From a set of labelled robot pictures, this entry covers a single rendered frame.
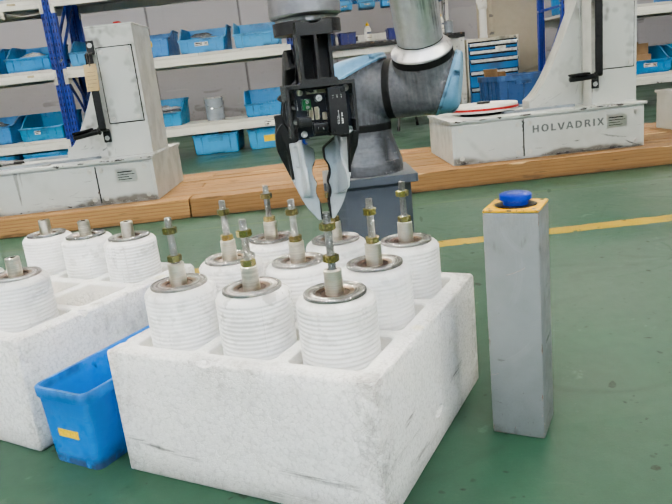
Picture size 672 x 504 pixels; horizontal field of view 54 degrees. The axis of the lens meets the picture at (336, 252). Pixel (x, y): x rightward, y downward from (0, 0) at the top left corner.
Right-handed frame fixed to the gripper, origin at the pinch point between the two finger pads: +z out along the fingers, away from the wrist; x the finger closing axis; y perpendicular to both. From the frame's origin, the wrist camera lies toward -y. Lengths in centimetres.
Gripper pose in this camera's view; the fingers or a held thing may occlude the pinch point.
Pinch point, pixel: (324, 206)
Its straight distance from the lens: 76.0
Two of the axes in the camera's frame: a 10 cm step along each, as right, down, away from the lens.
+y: 1.7, 2.4, -9.6
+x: 9.8, -1.5, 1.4
